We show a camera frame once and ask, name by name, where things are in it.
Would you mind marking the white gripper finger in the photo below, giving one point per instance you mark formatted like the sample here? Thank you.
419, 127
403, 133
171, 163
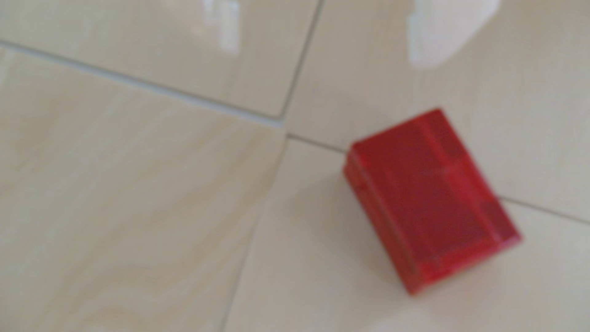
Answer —
442, 32
226, 25

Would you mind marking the red block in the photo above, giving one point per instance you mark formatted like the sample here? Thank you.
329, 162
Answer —
428, 198

